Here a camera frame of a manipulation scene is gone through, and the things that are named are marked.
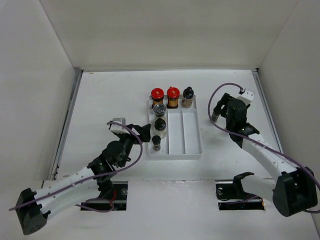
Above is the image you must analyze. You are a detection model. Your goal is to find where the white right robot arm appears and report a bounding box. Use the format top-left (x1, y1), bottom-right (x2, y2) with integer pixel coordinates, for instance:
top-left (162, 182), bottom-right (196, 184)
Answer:
top-left (211, 93), bottom-right (320, 217)

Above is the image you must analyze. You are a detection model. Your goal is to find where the black-top brown chunk grinder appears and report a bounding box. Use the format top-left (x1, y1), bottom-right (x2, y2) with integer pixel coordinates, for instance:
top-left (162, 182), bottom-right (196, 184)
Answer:
top-left (181, 86), bottom-right (194, 108)

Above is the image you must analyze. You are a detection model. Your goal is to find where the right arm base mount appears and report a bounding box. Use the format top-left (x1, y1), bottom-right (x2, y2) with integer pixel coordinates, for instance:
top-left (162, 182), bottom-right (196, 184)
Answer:
top-left (215, 172), bottom-right (265, 211)

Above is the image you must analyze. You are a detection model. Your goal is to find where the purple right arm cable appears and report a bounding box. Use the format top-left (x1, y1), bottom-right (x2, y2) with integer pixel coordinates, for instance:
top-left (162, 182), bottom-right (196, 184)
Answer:
top-left (207, 82), bottom-right (320, 214)

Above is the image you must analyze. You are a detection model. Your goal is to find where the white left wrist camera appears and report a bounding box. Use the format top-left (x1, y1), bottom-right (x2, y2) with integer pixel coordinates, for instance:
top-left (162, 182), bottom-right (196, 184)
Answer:
top-left (109, 117), bottom-right (128, 134)

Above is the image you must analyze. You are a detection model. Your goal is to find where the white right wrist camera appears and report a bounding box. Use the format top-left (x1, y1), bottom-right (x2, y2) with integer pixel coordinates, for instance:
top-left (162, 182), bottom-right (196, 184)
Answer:
top-left (236, 88), bottom-right (255, 106)

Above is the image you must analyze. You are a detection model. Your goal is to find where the red-lid sauce jar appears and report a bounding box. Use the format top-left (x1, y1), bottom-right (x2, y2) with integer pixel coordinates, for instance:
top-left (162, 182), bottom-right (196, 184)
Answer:
top-left (167, 86), bottom-right (180, 109)
top-left (150, 87), bottom-right (165, 108)

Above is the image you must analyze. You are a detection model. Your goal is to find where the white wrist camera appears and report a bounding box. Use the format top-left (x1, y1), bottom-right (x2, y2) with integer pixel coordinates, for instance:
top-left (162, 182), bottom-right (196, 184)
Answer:
top-left (109, 117), bottom-right (128, 134)
top-left (236, 88), bottom-right (255, 106)

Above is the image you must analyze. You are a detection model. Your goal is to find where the small black-lid spice jar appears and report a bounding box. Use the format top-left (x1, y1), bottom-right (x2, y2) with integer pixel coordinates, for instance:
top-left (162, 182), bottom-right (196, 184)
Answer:
top-left (211, 107), bottom-right (222, 123)
top-left (151, 135), bottom-right (161, 152)

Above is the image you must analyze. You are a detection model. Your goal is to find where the black-top white powder grinder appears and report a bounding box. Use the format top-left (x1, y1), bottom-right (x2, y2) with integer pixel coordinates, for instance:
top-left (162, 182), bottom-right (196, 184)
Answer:
top-left (153, 118), bottom-right (167, 139)

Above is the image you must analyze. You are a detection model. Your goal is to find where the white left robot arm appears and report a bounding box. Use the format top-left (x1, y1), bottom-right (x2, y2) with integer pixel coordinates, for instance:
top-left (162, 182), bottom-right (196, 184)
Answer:
top-left (11, 120), bottom-right (151, 236)

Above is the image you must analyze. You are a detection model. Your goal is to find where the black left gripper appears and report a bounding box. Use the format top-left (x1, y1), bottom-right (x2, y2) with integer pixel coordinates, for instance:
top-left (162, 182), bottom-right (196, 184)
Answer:
top-left (117, 123), bottom-right (150, 167)

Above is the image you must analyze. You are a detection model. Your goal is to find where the white plastic organizer tray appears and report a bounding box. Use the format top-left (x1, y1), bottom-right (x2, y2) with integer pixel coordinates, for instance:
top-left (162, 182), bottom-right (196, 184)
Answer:
top-left (147, 96), bottom-right (203, 161)

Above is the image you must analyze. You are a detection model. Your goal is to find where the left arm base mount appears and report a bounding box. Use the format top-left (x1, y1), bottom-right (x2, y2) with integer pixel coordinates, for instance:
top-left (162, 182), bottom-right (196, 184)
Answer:
top-left (79, 181), bottom-right (129, 213)

